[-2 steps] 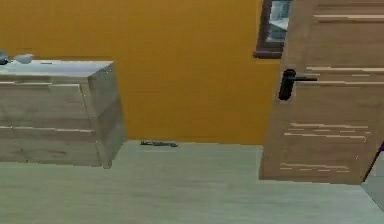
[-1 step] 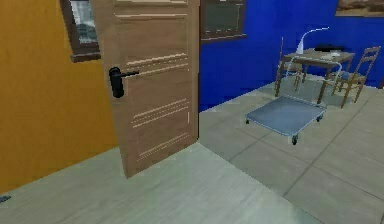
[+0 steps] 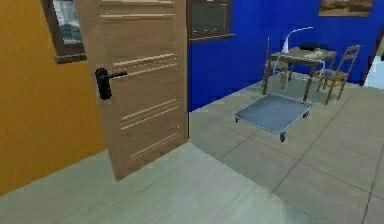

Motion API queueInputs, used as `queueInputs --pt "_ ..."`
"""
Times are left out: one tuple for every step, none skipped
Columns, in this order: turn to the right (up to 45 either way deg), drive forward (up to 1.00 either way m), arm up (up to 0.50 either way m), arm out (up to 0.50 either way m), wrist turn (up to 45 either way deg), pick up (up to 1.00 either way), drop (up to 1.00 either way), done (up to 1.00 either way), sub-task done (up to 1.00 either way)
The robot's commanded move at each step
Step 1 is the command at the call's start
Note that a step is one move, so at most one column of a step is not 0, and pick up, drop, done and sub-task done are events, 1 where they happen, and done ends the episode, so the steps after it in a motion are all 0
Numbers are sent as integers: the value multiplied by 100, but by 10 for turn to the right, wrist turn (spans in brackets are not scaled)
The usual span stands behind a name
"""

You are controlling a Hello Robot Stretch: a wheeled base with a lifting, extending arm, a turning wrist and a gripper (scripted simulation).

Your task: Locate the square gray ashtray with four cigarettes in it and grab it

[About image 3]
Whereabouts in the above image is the white desk lamp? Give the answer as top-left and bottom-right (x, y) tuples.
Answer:
(281, 26), (314, 54)

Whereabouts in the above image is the dark brown framed window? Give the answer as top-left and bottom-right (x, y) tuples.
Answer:
(40, 0), (88, 65)

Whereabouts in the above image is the brown wooden table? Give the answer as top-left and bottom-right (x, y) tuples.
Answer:
(261, 46), (338, 103)

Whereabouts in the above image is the grey platform trolley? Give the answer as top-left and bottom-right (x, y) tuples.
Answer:
(234, 54), (327, 143)

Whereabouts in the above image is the dark framed window on blue wall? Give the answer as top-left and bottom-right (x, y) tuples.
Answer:
(187, 0), (236, 42)

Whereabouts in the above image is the brown wooden slatted chair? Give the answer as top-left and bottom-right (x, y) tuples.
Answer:
(316, 44), (362, 106)

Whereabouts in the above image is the brown framed wall picture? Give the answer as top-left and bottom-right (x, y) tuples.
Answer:
(317, 0), (376, 18)

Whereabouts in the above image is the light brown wooden room door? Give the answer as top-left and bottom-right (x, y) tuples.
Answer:
(73, 0), (190, 182)

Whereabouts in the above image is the black flat object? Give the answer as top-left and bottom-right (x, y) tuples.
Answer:
(299, 42), (328, 52)

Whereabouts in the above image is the black door handle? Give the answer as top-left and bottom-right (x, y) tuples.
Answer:
(94, 67), (128, 101)

